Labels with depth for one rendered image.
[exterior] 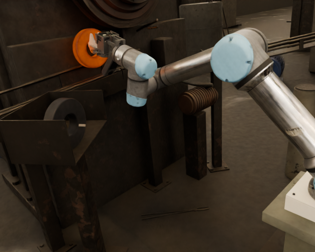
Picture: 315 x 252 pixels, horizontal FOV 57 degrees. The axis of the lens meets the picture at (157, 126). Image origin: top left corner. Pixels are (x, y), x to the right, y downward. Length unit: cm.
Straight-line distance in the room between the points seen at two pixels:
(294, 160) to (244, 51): 106
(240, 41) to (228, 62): 6
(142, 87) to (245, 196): 88
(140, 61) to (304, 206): 70
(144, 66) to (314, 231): 73
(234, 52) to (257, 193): 102
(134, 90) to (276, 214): 63
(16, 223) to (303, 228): 132
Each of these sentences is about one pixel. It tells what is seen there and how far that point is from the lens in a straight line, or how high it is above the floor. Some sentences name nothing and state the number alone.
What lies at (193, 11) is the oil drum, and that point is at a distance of 398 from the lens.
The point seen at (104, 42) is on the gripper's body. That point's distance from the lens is 110.
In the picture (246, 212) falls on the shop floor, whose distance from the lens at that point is 152.
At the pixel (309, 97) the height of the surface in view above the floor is 49.
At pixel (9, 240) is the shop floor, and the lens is 163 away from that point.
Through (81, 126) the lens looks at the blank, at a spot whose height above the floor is 65.
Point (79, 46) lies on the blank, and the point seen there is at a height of 84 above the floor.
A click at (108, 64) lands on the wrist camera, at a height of 78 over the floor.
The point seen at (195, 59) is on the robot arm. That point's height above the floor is 79.
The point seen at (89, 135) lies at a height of 60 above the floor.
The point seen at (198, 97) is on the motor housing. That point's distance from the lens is 149.
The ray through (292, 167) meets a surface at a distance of 175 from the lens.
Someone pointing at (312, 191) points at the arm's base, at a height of 38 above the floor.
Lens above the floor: 98
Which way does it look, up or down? 24 degrees down
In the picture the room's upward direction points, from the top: 6 degrees counter-clockwise
